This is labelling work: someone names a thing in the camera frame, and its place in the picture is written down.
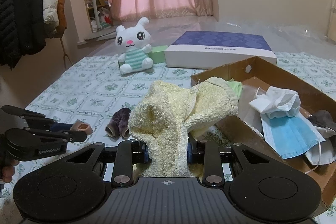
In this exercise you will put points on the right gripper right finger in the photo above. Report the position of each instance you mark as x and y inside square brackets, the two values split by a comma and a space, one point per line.
[207, 154]

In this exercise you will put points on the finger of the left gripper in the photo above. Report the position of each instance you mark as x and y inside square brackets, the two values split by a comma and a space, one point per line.
[15, 117]
[68, 135]

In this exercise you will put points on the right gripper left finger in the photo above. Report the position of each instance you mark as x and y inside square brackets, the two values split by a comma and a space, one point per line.
[128, 153]

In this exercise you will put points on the yellow terry towel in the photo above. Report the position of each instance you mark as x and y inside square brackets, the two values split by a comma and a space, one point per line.
[168, 114]

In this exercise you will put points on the green microfiber cloth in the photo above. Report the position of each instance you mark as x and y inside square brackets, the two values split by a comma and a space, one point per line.
[236, 86]

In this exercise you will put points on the white cloth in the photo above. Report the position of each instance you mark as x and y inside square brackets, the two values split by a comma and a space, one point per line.
[276, 102]

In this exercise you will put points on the blue surgical mask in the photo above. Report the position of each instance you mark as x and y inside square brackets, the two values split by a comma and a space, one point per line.
[290, 136]

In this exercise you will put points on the grey cloth face mask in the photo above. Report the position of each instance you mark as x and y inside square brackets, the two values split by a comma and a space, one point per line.
[323, 153]

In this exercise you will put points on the person left hand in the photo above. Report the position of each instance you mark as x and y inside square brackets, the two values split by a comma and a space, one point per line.
[8, 171]

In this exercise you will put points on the brown cardboard tray box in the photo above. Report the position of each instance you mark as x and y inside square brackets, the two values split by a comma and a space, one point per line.
[246, 126]

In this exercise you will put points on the green floral tablecloth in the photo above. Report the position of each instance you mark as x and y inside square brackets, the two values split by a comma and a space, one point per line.
[93, 90]

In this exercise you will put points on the black jacket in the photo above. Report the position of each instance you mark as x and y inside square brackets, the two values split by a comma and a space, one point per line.
[22, 30]

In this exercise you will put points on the orange jacket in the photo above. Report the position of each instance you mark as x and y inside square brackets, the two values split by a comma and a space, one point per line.
[60, 29]

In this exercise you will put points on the purple white flat box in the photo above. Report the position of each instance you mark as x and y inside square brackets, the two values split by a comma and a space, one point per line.
[210, 49]

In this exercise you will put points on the white bunny plush toy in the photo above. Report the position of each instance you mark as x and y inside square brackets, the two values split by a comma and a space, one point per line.
[135, 45]

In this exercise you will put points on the wrapped wooden headboard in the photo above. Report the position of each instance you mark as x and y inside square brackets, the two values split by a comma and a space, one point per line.
[331, 32]

